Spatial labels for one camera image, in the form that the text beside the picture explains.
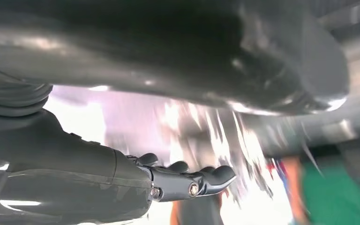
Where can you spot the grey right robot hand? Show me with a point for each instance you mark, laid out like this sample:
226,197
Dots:
59,180

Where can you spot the green plastic crate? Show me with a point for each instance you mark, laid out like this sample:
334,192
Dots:
335,192

